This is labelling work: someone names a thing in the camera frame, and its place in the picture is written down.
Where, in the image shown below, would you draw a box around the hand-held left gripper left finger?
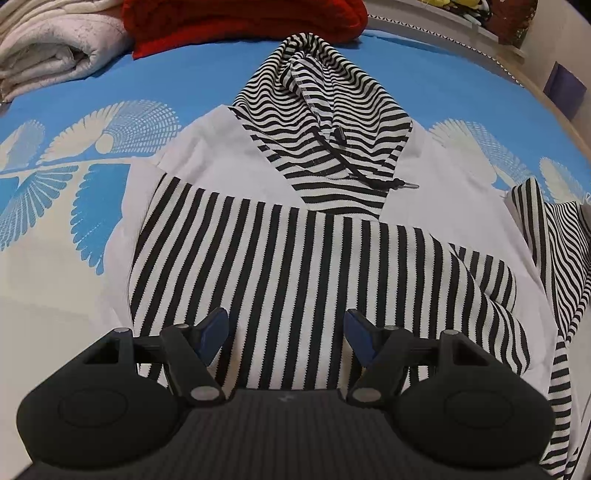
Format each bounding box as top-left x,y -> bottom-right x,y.
81,308 -> 230,409

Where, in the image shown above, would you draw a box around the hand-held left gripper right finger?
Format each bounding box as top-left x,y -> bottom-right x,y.
346,308 -> 493,409

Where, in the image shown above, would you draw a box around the black white striped hoodie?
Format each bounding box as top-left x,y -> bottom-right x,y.
104,34 -> 591,480

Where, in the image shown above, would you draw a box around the blue white patterned bed sheet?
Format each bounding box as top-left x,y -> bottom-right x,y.
0,18 -> 591,480

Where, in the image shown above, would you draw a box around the folded red blanket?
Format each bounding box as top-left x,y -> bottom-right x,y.
121,0 -> 369,61

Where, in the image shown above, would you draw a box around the white window sill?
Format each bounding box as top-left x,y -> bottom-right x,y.
368,13 -> 528,63

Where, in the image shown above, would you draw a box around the purple box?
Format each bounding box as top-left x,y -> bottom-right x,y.
544,62 -> 588,121

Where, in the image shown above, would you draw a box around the folded white quilted blanket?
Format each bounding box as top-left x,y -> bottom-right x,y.
0,0 -> 136,105

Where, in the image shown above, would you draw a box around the yellow plush toys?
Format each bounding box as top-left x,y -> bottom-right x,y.
419,0 -> 491,23

